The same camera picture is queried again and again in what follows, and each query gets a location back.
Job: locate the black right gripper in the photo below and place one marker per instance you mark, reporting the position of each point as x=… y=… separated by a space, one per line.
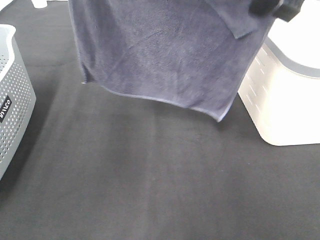
x=263 y=7

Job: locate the grey-blue microfibre towel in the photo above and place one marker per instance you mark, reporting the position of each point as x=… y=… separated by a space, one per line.
x=192 y=54

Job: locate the white plastic storage box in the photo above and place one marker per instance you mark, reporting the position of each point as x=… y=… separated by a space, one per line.
x=281 y=89

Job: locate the white cup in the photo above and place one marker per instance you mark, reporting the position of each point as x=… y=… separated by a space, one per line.
x=39 y=4

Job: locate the grey perforated plastic basket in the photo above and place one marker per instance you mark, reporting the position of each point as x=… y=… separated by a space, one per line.
x=17 y=96

